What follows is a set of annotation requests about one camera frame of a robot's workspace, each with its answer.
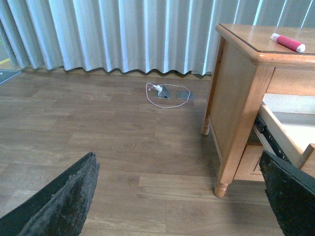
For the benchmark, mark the pink marker with white caps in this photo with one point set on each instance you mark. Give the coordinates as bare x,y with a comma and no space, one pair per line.
288,43

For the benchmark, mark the wooden drawer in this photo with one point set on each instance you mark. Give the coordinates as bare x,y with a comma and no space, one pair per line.
286,126
248,168

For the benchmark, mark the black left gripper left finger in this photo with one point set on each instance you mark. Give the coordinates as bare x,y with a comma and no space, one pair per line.
58,209

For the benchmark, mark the closed metal floor plate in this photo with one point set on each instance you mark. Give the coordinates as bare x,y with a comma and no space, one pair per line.
185,95

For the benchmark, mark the pale grey pleated curtain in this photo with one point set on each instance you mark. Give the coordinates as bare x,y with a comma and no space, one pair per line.
134,34

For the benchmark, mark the open metal floor socket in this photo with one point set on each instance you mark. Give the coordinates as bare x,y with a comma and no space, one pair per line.
162,92

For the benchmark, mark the wooden dresser cabinet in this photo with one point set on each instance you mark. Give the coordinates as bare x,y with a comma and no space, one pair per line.
248,66

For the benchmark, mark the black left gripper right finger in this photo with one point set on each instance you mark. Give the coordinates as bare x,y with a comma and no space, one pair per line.
291,195

